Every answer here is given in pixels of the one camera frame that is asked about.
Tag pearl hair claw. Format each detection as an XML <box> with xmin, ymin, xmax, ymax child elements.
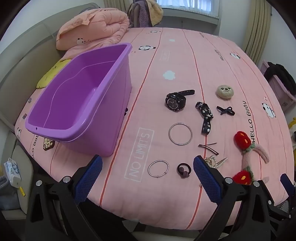
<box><xmin>204</xmin><ymin>155</ymin><xmax>228</xmax><ymax>169</ymax></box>

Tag dark purple hair elastic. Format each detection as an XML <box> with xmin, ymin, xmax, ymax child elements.
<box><xmin>177</xmin><ymin>163</ymin><xmax>192</xmax><ymax>179</ymax></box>

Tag brown hair clip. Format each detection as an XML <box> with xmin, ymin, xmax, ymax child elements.
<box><xmin>198</xmin><ymin>143</ymin><xmax>219</xmax><ymax>156</ymax></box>

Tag red flower plush headband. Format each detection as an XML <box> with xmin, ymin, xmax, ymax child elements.
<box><xmin>233</xmin><ymin>131</ymin><xmax>270</xmax><ymax>185</ymax></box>

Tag small silver bangle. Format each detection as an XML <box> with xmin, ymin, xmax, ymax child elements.
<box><xmin>147</xmin><ymin>160</ymin><xmax>170</xmax><ymax>178</ymax></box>

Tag large silver bangle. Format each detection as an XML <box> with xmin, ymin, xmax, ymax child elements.
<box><xmin>168</xmin><ymin>123</ymin><xmax>193</xmax><ymax>146</ymax></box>

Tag black bow hair tie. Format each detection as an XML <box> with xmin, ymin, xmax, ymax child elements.
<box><xmin>216</xmin><ymin>105</ymin><xmax>235</xmax><ymax>117</ymax></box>

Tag black patterned hair tie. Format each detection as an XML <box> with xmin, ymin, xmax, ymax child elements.
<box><xmin>195</xmin><ymin>101</ymin><xmax>214</xmax><ymax>136</ymax></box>

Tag beige plush round clip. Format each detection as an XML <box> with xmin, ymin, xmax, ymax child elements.
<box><xmin>216</xmin><ymin>85</ymin><xmax>234</xmax><ymax>99</ymax></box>

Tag black wrist watch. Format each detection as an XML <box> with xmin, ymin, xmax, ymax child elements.
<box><xmin>165</xmin><ymin>89</ymin><xmax>195</xmax><ymax>111</ymax></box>

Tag tissue pack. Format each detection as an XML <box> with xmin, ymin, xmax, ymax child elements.
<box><xmin>4</xmin><ymin>158</ymin><xmax>22</xmax><ymax>188</ymax></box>

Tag pink storage box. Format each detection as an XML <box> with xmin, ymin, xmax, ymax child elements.
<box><xmin>260</xmin><ymin>61</ymin><xmax>295</xmax><ymax>112</ymax></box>

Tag purple plastic bin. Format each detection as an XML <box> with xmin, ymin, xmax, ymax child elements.
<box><xmin>25</xmin><ymin>43</ymin><xmax>132</xmax><ymax>157</ymax></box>

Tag pink bed sheet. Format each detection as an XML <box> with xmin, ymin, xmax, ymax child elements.
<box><xmin>15</xmin><ymin>28</ymin><xmax>294</xmax><ymax>230</ymax></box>

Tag black clothes on box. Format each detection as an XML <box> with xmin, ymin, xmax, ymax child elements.
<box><xmin>264</xmin><ymin>62</ymin><xmax>296</xmax><ymax>96</ymax></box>

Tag yellow pillow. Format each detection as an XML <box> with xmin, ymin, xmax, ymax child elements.
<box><xmin>36</xmin><ymin>59</ymin><xmax>71</xmax><ymax>89</ymax></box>

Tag grey headboard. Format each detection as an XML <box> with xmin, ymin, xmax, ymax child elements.
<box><xmin>1</xmin><ymin>3</ymin><xmax>99</xmax><ymax>131</ymax></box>

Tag folded pink quilt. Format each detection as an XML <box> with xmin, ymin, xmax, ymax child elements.
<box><xmin>56</xmin><ymin>8</ymin><xmax>130</xmax><ymax>50</ymax></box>

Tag beige curtain right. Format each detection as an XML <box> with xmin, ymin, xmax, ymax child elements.
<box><xmin>242</xmin><ymin>0</ymin><xmax>271</xmax><ymax>64</ymax></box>

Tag beige curtain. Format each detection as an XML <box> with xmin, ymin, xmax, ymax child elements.
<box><xmin>242</xmin><ymin>0</ymin><xmax>271</xmax><ymax>64</ymax></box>
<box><xmin>104</xmin><ymin>0</ymin><xmax>133</xmax><ymax>11</ymax></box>

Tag chair with clothes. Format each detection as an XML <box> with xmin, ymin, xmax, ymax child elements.
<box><xmin>127</xmin><ymin>0</ymin><xmax>164</xmax><ymax>28</ymax></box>

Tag beige curtain left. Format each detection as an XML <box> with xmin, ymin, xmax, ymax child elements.
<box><xmin>104</xmin><ymin>0</ymin><xmax>133</xmax><ymax>11</ymax></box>

